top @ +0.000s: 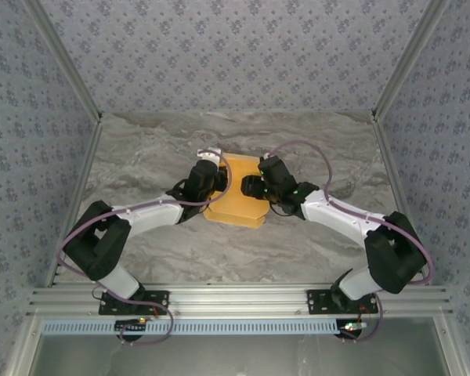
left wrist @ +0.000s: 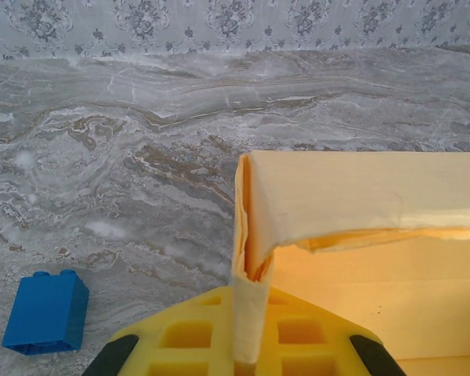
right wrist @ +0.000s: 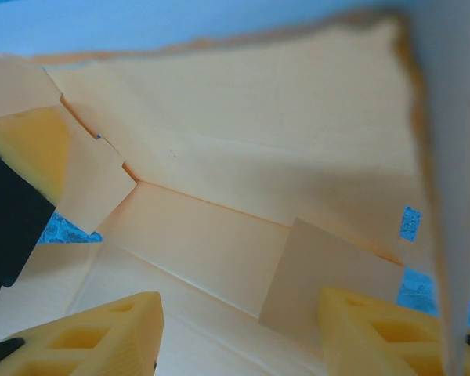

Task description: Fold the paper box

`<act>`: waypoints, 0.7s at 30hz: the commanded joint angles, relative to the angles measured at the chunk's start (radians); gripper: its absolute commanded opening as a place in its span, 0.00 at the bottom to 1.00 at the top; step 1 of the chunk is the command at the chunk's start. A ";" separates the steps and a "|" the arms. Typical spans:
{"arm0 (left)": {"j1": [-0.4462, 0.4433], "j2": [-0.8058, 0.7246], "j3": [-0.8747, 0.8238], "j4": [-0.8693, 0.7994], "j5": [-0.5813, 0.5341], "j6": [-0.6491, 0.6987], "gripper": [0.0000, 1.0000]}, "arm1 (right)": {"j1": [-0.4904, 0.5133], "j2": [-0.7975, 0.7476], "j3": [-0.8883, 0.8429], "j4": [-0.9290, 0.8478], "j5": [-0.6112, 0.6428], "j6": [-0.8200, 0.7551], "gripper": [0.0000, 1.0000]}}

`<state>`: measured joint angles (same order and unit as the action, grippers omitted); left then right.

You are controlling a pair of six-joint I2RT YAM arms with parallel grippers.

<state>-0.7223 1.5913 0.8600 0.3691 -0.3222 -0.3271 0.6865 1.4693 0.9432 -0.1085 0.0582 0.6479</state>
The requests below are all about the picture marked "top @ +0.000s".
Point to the yellow paper box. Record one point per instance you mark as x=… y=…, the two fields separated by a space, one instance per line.
x=239 y=207

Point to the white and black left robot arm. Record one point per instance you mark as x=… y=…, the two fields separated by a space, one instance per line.
x=152 y=213

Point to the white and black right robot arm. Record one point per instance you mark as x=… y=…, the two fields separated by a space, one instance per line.
x=337 y=213

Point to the small black electronics board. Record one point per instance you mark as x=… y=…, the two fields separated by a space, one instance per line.
x=350 y=327
x=129 y=326

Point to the grey metal panel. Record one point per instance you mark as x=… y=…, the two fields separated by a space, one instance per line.
x=239 y=356

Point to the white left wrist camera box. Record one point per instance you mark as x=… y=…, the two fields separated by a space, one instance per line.
x=209 y=154

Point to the aluminium mounting rail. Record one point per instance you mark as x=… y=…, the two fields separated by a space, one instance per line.
x=239 y=297

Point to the aluminium table side rail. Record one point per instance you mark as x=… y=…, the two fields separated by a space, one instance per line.
x=389 y=156
x=80 y=176

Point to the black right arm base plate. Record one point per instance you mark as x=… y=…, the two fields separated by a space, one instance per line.
x=317 y=301

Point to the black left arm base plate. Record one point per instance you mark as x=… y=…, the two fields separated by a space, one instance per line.
x=109 y=309

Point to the aluminium frame post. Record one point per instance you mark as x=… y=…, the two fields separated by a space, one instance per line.
x=64 y=58
x=409 y=58

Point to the aluminium lower frame bar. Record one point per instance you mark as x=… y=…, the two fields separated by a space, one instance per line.
x=452 y=348
x=21 y=348

